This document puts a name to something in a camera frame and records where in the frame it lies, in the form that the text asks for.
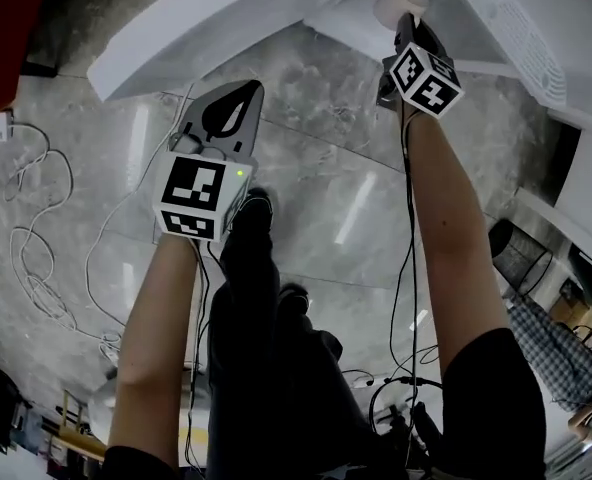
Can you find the orange sofa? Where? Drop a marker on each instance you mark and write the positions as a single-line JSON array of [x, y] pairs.
[[1, 38]]

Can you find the person's black trousers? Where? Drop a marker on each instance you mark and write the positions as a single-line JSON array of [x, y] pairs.
[[271, 368]]

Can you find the black mesh trash bin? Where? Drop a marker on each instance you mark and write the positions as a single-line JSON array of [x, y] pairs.
[[518, 258]]

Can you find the small white adapter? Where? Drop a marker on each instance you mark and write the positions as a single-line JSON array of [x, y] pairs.
[[363, 381]]

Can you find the cardboard box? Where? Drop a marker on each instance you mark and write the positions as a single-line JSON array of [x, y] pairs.
[[571, 309]]

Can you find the person's left forearm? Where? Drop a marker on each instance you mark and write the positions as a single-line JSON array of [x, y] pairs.
[[148, 338]]

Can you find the white water dispenser cabinet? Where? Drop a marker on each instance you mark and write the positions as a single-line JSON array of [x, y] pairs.
[[566, 23]]

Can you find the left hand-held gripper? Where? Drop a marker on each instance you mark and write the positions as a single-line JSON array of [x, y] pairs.
[[196, 190]]

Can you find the person's right forearm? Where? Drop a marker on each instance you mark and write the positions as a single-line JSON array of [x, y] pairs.
[[446, 228]]

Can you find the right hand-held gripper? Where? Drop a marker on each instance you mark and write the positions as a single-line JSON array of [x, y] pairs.
[[426, 83]]

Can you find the white cup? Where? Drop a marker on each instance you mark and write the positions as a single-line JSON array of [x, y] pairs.
[[396, 0]]

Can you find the person's black printed shirt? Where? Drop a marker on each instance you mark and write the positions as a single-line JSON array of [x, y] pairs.
[[491, 408]]

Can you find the person's black shoe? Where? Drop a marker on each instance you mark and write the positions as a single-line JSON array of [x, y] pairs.
[[294, 295], [256, 209]]

